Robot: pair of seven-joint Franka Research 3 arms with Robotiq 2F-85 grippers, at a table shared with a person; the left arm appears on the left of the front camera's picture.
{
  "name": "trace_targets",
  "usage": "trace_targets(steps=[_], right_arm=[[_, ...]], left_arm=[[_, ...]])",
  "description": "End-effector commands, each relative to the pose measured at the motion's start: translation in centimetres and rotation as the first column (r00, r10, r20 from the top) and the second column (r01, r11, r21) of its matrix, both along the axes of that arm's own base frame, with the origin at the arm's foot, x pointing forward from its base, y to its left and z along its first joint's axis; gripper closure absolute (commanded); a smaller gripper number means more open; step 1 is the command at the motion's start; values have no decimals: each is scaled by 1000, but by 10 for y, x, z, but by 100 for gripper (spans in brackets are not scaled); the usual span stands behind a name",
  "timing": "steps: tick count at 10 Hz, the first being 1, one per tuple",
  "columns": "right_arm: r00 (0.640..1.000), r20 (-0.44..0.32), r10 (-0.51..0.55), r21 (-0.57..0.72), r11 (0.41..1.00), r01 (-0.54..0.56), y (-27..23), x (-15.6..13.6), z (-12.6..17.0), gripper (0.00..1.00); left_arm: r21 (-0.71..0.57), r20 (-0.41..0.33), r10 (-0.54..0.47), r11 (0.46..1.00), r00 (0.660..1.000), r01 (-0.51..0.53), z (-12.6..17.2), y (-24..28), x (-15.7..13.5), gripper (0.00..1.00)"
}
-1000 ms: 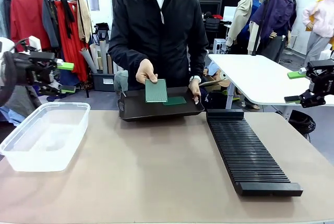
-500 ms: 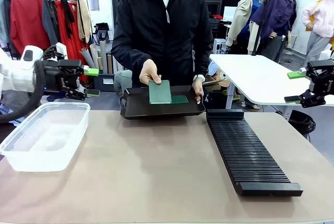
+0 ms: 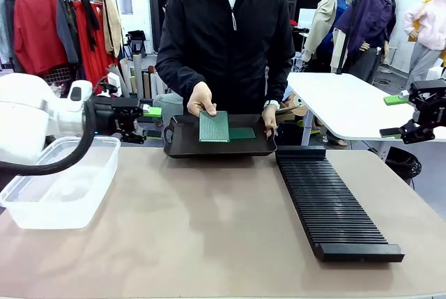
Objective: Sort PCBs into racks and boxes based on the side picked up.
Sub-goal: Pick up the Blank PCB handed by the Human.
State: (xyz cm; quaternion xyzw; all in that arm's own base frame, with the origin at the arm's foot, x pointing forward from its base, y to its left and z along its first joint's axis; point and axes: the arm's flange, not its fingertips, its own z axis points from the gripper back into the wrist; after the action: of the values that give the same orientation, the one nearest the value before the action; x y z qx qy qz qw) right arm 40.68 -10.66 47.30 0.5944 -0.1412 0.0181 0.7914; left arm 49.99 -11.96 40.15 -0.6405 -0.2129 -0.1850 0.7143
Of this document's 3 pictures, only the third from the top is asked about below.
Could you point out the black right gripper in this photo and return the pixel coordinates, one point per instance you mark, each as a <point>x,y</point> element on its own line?
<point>432,104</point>

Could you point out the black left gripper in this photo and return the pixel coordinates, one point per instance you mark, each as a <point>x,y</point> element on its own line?
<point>116,114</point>

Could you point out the light green perforated PCB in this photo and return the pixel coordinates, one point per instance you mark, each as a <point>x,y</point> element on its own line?
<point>214,128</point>

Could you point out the black plastic tray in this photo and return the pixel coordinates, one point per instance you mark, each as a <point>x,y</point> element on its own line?
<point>216,148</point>

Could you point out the dark green PCB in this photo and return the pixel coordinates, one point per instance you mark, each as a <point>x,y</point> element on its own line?
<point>244,133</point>

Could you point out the person's left forearm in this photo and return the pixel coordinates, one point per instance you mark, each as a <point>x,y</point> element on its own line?
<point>278,79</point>

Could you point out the person's right forearm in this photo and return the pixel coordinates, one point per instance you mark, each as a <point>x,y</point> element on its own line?
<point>179,72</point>

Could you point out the person's right hand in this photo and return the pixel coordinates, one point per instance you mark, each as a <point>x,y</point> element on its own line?
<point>202,100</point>

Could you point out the person's left hand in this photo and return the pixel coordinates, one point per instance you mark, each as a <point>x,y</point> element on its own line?
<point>270,117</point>

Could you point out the bundle of paper rolls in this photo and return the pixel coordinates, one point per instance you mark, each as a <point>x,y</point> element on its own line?
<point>136,76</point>

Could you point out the white table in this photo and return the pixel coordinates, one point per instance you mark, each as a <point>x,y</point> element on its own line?
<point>348,104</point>

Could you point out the black chair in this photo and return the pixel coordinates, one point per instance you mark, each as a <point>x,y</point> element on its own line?
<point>136,43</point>

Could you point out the mannequin with pink jacket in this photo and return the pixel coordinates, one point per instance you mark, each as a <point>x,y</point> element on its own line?
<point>428,34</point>

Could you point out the red dress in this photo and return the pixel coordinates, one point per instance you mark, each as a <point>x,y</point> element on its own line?
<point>88,55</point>

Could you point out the grey table leg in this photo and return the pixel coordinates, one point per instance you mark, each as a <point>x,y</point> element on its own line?
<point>307,126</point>

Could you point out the mannequin with purple jacket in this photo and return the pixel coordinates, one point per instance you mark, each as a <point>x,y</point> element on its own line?
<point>369,23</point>

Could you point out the beige hanging garment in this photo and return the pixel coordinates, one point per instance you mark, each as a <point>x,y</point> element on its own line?
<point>113,27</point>

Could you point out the cardboard pieces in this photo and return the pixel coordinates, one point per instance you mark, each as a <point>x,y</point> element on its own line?
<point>292,107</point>

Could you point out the clear plastic storage box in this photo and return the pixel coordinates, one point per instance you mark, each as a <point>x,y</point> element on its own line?
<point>62,201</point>

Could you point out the person in black jacket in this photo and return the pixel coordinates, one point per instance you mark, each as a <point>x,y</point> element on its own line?
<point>226,44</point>

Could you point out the black scarf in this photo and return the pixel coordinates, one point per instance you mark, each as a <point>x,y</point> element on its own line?
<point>91,23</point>

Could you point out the black slotted PCB rack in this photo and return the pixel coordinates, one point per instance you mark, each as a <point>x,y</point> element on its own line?
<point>327,201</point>

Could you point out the grey hanging garment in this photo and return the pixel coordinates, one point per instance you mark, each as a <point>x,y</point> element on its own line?
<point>68,30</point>

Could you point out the mannequin with beige coat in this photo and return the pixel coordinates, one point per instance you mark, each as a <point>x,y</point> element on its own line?
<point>325,20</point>

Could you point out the white wristwatch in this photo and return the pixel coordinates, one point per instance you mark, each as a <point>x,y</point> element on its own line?
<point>271,103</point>

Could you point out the red jacket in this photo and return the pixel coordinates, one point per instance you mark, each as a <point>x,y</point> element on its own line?
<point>38,30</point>

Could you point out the pale blue hanging garment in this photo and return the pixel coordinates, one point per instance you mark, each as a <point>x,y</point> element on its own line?
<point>4,23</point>

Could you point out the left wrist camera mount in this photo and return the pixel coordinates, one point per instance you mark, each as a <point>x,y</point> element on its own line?
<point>112,84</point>

